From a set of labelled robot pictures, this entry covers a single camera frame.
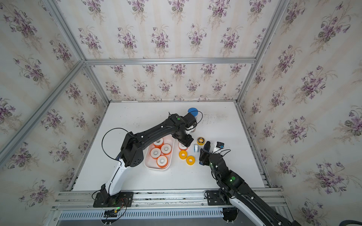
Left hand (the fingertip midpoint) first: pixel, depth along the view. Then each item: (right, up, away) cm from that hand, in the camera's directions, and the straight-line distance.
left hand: (186, 142), depth 87 cm
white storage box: (-22, -12, -4) cm, 25 cm away
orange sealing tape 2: (-20, -7, +2) cm, 22 cm away
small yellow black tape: (+10, 0, +8) cm, 13 cm away
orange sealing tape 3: (-3, -4, +5) cm, 7 cm away
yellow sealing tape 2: (+2, -11, 0) cm, 11 cm away
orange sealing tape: (-14, -5, +4) cm, 15 cm away
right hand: (+12, -4, -6) cm, 14 cm away
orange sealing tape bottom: (-15, -12, -1) cm, 19 cm away
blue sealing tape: (+6, -4, +1) cm, 7 cm away
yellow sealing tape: (-2, -9, +2) cm, 9 cm away
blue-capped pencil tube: (+4, +19, -11) cm, 22 cm away
